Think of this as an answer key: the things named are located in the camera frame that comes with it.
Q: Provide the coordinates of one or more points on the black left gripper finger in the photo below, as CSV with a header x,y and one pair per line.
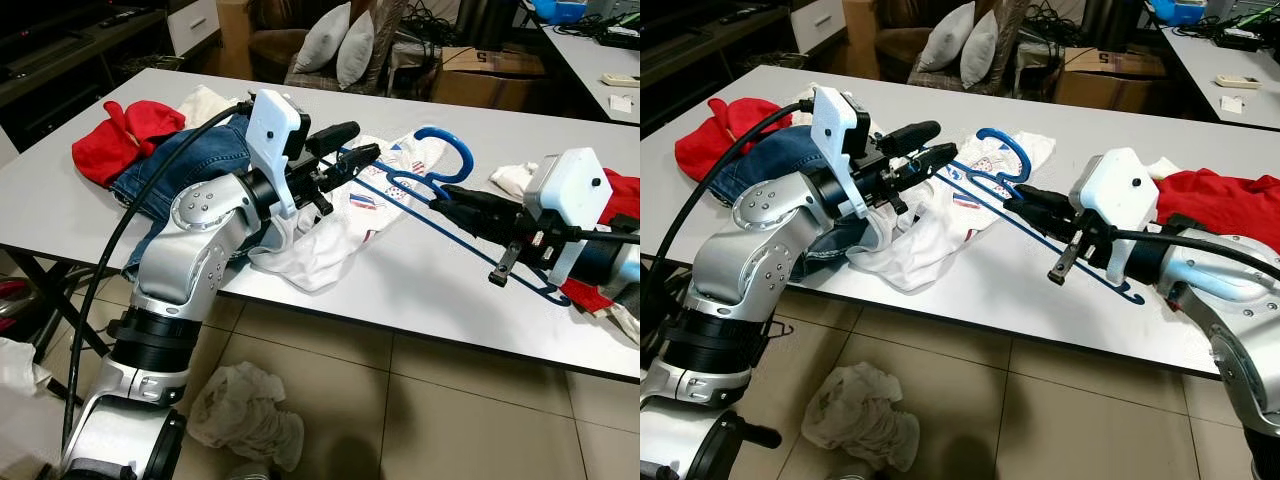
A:
x,y
925,163
335,137
912,137
352,163

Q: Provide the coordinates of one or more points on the small white paper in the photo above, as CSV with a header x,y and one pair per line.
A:
x,y
1232,103
621,103

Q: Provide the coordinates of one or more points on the white desk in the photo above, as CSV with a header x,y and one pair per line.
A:
x,y
1200,65
585,60

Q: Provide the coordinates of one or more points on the brown armchair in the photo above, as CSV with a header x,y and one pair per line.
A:
x,y
270,45
895,42

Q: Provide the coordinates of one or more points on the cream cloth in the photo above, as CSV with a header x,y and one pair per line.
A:
x,y
205,105

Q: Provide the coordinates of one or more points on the red vacuum cleaner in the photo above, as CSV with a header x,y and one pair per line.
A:
x,y
14,305

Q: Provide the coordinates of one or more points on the white table with black legs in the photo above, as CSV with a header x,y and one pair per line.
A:
x,y
1000,300
420,290

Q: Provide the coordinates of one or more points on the white garment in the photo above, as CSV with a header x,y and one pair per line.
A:
x,y
22,400

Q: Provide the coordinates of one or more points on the red garment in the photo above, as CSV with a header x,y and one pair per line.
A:
x,y
705,155
105,155

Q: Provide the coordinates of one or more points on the blue plastic hanger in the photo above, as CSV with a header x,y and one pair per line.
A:
x,y
442,129
1003,130

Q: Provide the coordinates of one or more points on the light grey pillow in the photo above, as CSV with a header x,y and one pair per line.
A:
x,y
945,38
357,55
982,52
322,40

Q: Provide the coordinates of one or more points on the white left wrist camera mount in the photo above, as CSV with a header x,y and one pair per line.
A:
x,y
835,120
272,125

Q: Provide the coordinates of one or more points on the blue plastic container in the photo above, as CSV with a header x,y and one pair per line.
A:
x,y
1178,10
560,10

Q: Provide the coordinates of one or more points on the white printed t-shirt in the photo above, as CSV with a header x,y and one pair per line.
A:
x,y
330,245
930,250

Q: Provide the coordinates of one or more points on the red knitted sweater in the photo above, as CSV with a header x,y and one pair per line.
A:
x,y
625,200
1220,205

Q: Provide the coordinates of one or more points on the small white cloth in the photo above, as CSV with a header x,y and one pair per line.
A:
x,y
512,180
1165,170

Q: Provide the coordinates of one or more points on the brown cardboard box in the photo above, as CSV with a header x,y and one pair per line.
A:
x,y
1100,85
480,85

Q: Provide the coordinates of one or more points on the dark tv bench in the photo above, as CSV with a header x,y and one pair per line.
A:
x,y
60,50
700,40

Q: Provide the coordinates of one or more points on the blue denim jeans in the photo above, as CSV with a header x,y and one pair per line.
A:
x,y
765,165
190,160

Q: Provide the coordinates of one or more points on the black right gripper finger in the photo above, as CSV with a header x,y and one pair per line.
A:
x,y
507,268
1066,266
485,210
1045,208

